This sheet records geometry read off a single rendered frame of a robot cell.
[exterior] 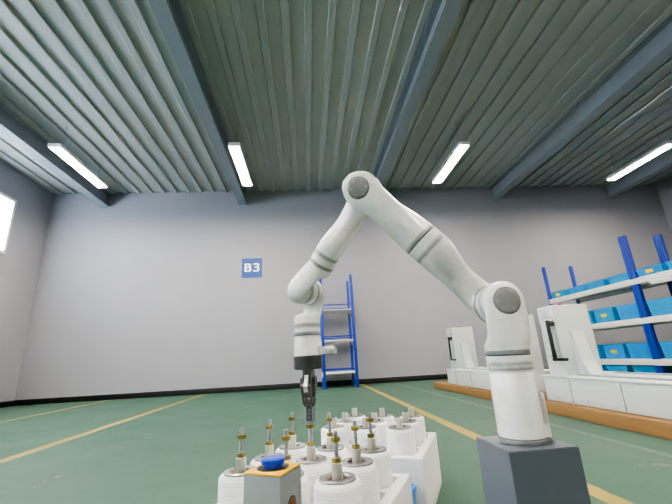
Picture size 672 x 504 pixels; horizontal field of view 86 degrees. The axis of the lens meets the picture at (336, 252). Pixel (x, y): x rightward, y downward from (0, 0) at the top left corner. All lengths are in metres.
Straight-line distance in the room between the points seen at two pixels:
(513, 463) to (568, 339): 2.63
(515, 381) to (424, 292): 6.73
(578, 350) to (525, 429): 2.54
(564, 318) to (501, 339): 2.58
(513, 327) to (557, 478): 0.28
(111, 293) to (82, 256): 0.98
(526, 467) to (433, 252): 0.45
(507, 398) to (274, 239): 6.86
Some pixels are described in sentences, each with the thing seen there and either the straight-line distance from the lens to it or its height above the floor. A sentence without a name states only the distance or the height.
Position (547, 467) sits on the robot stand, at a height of 0.27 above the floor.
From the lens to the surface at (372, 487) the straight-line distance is 0.94.
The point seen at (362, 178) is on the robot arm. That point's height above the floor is 0.90.
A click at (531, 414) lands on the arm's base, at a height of 0.36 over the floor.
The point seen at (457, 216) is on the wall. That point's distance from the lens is 8.31.
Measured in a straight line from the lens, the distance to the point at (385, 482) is 1.05.
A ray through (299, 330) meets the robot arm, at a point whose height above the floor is 0.56.
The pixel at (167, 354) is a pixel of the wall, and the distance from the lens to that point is 7.52.
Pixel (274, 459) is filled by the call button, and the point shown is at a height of 0.33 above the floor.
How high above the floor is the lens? 0.48
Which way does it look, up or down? 16 degrees up
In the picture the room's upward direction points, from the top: 3 degrees counter-clockwise
